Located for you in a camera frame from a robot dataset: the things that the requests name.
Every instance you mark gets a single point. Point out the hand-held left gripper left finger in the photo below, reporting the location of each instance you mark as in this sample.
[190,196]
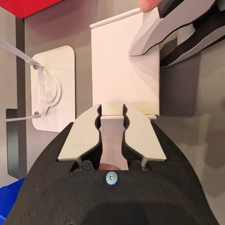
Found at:
[80,137]

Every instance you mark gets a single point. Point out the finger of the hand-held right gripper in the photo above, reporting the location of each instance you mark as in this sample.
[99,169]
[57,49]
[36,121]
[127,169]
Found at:
[202,44]
[158,29]

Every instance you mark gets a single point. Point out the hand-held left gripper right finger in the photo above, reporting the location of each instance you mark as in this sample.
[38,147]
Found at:
[142,137]

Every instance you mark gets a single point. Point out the white cardboard box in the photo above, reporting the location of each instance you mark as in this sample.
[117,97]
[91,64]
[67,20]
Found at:
[119,70]

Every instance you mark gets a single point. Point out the person's right hand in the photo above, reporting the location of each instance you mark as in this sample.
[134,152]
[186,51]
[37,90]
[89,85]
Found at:
[149,4]

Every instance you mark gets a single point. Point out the clear plastic strip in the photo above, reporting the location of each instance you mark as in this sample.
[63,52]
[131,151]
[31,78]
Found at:
[17,119]
[17,52]

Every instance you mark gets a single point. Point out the blue plastic container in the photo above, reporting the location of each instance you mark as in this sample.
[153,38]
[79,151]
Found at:
[8,202]

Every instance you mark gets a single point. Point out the red plastic container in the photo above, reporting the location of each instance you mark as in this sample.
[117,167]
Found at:
[26,7]

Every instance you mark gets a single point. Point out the clear suction cup bracket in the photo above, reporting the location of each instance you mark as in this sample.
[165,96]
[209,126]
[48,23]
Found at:
[51,87]

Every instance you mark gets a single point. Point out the white rounded base plate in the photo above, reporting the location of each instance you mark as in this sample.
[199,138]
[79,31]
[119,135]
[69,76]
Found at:
[68,70]

